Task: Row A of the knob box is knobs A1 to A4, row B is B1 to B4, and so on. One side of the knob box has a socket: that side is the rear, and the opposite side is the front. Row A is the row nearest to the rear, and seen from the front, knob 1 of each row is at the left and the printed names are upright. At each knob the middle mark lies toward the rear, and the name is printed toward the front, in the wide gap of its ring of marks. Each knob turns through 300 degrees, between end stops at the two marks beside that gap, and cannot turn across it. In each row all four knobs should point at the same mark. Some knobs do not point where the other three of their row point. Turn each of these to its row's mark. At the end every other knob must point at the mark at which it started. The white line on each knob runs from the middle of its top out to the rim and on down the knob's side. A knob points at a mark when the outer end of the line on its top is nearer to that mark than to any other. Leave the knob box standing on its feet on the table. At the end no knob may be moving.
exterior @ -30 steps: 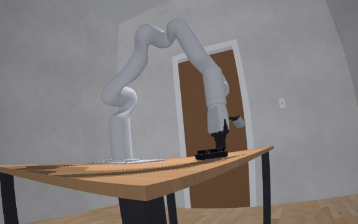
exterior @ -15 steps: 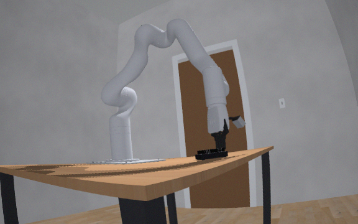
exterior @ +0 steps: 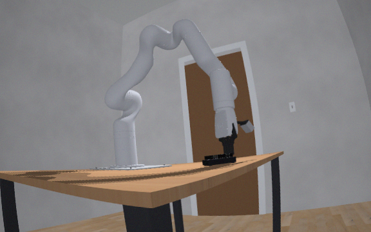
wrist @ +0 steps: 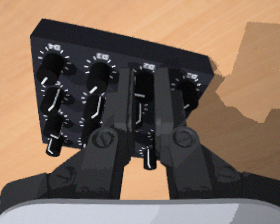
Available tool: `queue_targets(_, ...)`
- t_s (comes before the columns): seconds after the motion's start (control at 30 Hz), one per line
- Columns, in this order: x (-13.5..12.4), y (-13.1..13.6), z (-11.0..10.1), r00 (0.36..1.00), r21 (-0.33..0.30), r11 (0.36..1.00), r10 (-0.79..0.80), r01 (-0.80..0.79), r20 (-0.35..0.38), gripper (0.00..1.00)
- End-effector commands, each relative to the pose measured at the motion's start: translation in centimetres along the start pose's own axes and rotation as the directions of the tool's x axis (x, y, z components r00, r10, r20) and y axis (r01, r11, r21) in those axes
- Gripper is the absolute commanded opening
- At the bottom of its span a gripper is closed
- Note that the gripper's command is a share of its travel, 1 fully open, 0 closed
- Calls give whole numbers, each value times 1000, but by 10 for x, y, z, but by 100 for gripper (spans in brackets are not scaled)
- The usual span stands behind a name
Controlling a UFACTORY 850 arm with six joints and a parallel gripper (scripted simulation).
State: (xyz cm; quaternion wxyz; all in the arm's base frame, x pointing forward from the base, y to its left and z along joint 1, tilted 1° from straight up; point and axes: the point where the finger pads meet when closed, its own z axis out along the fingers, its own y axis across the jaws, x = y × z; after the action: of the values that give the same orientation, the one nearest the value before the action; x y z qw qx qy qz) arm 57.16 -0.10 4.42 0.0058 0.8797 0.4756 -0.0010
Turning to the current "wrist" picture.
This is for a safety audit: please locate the black knob box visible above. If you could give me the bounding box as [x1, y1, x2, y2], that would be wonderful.
[30, 18, 215, 170]

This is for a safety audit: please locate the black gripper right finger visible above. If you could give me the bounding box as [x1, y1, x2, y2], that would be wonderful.
[154, 67, 280, 207]

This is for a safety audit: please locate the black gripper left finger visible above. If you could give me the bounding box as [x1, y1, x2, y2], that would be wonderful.
[0, 67, 136, 215]

